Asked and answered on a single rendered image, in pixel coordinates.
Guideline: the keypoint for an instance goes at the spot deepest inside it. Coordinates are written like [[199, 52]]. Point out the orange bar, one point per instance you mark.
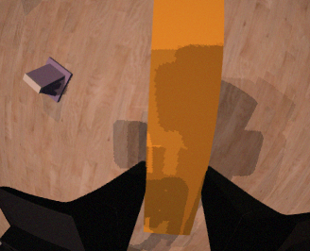
[[185, 71]]

